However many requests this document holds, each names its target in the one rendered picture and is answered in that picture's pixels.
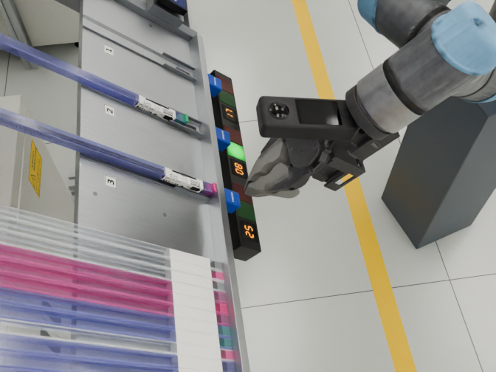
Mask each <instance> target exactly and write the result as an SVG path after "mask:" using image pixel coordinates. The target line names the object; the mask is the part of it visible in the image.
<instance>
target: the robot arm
mask: <svg viewBox="0 0 496 372"><path fill-rule="evenodd" d="M450 1H451V0H357V8H358V11H359V14H360V15H361V16H362V17H363V18H364V19H365V20H366V21H367V22H368V23H369V24H370V25H371V26H372V27H373V28H374V29H375V30H376V32H377V33H379V34H380V35H383V36H384V37H386V39H388V40H389V41H390V42H391V43H393V44H394V45H395V46H396V47H398V48H399V50H398V51H397V52H395V53H394V54H392V55H391V56H390V57H389V58H388V59H386V60H385V61H384V62H383V63H381V64H380V65H378V66H377V67H376V68H375V69H374V70H372V71H371V72H369V73H368V74H367V75H366V76H364V77H363V78H362V79H360V80H359V81H358V82H357V84H356V85H355V86H353V87H352V88H351V89H349V90H348V91H347V92H346V93H345V100H334V99H319V98H304V97H276V96H261V97H260V98H259V100H258V104H257V106H256V113H257V118H258V128H259V133H260V135H261V136H262V137H263V138H270V139H269V141H268V142H267V144H266V145H265V146H264V147H263V149H262V151H261V155H260V156H259V157H258V158H257V160H256V162H255V164H254V165H253V167H252V170H251V172H250V174H249V176H248V178H247V182H246V184H245V186H244V191H245V194H246V195H248V196H253V197H265V196H277V197H282V198H287V199H291V198H294V197H295V196H297V195H299V193H300V191H299V189H298V188H301V187H302V186H304V185H305V184H306V183H307V181H308V180H309V178H310V176H312V178H313V179H316V180H318V181H321V182H326V183H325V184H324V187H327V188H328V189H331V190H333V191H337V190H339V189H340V188H341V187H343V186H345V185H346V184H348V183H349V182H351V181H353V180H354V179H355V178H357V177H359V176H361V175H362V174H363V173H365V172H366V171H365V166H364V164H363V161H364V160H365V159H367V158H368V157H370V156H371V155H373V154H374V153H376V152H377V151H379V150H380V149H382V148H384V147H385V146H386V145H388V144H390V143H391V142H392V141H394V140H396V139H397V138H399V137H400V135H399V131H400V130H401V129H403V128H404V127H405V126H407V125H409V124H410V123H412V122H413V121H414V120H416V119H418V118H419V117H420V116H422V115H423V114H424V113H425V112H427V111H429V110H430V109H432V108H433V107H435V106H437V105H438V104H439V103H441V102H442V101H444V100H446V99H447V98H448V97H457V98H460V99H462V100H465V101H466V102H470V103H486V102H491V101H493V100H496V0H495V1H494V3H493V5H492V8H491V10H490V11H489V14H488V13H487V12H486V11H485V10H484V9H483V8H482V6H480V5H479V4H478V3H476V2H474V1H465V2H463V3H461V4H459V5H458V6H457V7H456V8H454V9H453V10H451V9H450V8H448V7H447V5H448V3H449V2H450ZM358 164H359V165H358ZM348 174H351V175H353V176H352V177H351V178H350V179H348V180H346V181H344V182H343V183H342V184H340V185H339V184H337V183H335V182H337V181H339V180H340V179H341V178H343V177H344V176H346V175H348Z"/></svg>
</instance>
